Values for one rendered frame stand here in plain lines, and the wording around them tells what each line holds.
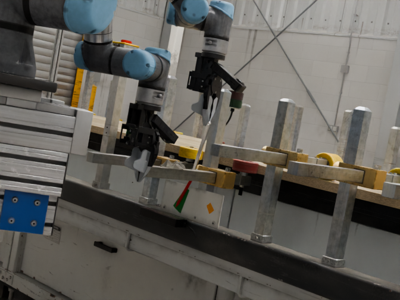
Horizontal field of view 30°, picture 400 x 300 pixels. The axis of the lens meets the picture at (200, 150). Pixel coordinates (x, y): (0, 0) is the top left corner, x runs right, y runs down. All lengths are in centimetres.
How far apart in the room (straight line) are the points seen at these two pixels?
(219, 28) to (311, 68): 867
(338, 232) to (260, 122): 929
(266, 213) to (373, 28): 845
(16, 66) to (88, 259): 171
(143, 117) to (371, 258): 75
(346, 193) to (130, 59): 65
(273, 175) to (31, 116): 84
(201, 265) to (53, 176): 90
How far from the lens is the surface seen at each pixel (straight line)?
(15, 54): 151
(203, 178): 221
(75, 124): 152
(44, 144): 151
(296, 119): 345
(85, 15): 145
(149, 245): 249
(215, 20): 219
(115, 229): 263
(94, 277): 308
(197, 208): 229
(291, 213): 234
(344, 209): 196
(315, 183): 223
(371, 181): 192
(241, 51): 1167
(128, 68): 190
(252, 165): 232
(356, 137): 196
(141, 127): 201
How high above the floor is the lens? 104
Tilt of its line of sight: 3 degrees down
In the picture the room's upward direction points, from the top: 10 degrees clockwise
